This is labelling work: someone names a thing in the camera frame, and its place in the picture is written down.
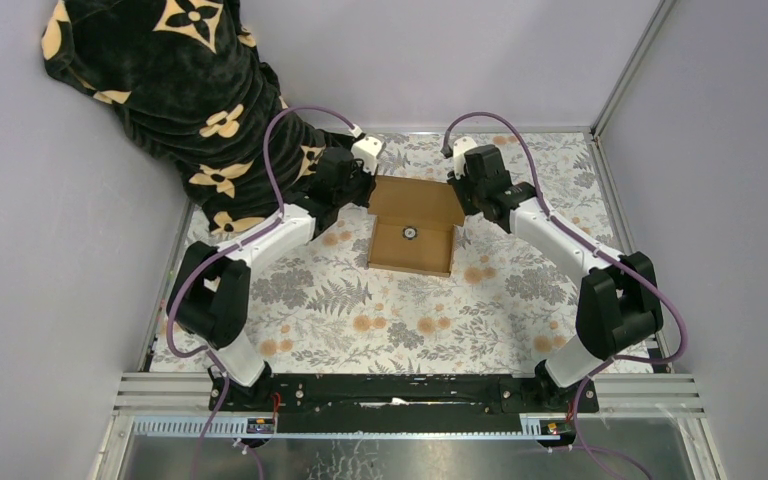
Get brown cardboard box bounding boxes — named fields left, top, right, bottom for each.
left=368, top=176, right=465, bottom=277

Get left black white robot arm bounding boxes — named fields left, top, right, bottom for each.
left=167, top=136, right=384, bottom=411

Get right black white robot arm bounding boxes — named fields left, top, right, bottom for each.
left=442, top=137, right=663, bottom=412

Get black floral plush blanket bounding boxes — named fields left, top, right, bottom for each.
left=41, top=0, right=353, bottom=235

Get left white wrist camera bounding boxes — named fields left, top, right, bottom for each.
left=350, top=135, right=386, bottom=176

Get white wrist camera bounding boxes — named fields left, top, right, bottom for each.
left=452, top=136, right=478, bottom=179
left=350, top=135, right=386, bottom=176

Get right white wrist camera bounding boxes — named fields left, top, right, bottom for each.
left=452, top=136, right=478, bottom=179

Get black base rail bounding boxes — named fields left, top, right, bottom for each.
left=209, top=373, right=600, bottom=434

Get aluminium frame rails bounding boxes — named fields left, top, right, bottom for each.
left=89, top=0, right=730, bottom=480

